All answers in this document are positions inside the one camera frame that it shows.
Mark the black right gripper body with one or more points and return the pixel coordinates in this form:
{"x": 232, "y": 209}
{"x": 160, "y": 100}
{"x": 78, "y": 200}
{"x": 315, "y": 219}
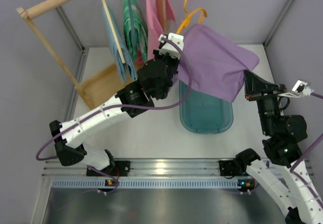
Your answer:
{"x": 264, "y": 93}

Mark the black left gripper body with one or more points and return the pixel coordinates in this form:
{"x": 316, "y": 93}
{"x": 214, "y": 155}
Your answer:
{"x": 172, "y": 64}

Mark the orange plastic hanger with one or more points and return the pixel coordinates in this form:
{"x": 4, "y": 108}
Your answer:
{"x": 188, "y": 16}

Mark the purple trousers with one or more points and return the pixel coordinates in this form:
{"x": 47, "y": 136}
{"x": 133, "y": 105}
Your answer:
{"x": 217, "y": 63}

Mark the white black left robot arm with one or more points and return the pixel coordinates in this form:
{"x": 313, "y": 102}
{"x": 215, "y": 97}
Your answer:
{"x": 154, "y": 81}

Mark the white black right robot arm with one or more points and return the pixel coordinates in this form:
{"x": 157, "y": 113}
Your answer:
{"x": 296, "y": 195}

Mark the pink trousers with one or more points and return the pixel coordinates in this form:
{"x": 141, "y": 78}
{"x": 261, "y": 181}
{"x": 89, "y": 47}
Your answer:
{"x": 154, "y": 28}

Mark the green patterned trousers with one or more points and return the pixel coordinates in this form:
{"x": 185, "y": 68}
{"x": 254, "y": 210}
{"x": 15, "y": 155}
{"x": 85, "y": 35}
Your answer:
{"x": 135, "y": 31}

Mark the light wooden hanger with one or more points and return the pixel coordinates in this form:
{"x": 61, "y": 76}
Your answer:
{"x": 108, "y": 16}

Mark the teal plastic bin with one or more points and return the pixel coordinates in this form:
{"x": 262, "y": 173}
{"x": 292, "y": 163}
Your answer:
{"x": 205, "y": 114}

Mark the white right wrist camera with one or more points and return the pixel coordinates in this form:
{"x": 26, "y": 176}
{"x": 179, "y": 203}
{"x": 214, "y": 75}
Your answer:
{"x": 299, "y": 90}

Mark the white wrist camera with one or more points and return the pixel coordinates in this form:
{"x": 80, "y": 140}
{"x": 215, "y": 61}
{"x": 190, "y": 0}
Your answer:
{"x": 169, "y": 44}
{"x": 299, "y": 90}

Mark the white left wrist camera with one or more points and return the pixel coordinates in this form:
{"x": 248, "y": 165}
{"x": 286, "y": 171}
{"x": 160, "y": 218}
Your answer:
{"x": 169, "y": 44}

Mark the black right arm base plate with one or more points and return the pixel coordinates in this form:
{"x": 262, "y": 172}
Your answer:
{"x": 233, "y": 168}

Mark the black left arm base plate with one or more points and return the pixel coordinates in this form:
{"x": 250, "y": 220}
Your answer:
{"x": 120, "y": 169}

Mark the aluminium mounting rail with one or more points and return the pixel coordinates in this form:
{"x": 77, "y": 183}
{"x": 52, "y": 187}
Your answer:
{"x": 145, "y": 168}

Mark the white slotted cable duct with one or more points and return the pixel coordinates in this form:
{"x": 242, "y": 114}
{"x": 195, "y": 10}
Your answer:
{"x": 148, "y": 184}

